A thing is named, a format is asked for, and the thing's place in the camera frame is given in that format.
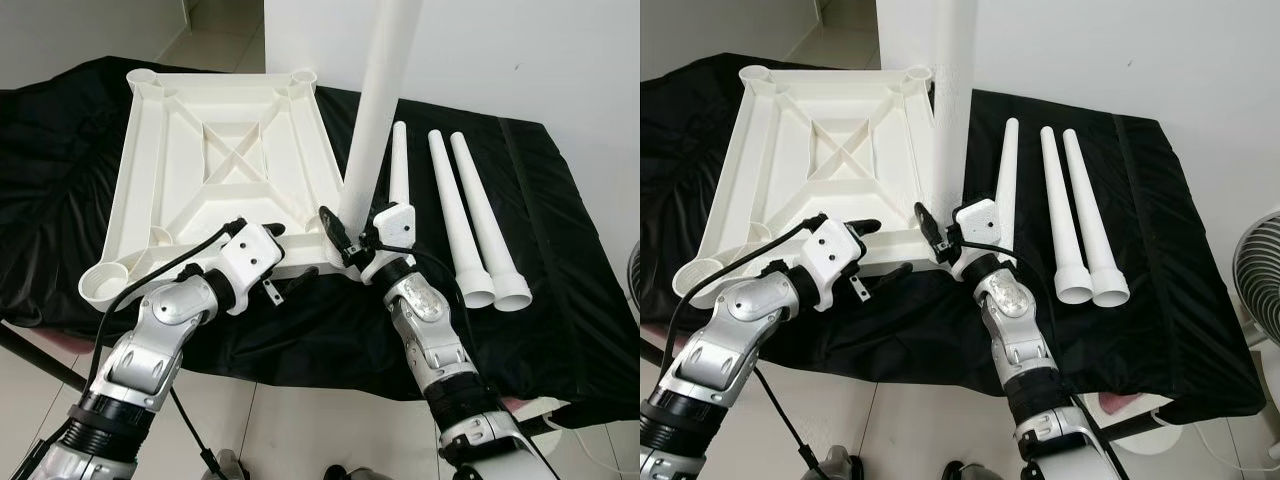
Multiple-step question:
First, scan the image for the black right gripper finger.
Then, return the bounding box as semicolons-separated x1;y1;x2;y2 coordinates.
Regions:
915;204;947;263
319;208;356;264

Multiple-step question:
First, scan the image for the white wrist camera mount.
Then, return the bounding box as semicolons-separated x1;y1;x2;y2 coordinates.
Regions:
212;222;286;301
952;198;1003;266
360;202;416;284
800;218;866;301

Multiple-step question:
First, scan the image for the black table cloth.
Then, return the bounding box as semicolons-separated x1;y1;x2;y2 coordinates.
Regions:
0;55;641;431
640;52;1266;426

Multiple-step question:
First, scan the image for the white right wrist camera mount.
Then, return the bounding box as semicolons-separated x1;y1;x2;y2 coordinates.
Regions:
360;202;416;284
952;198;1003;266

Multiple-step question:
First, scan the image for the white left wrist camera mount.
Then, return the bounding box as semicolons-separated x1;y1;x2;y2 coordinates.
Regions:
212;222;286;301
800;218;866;301

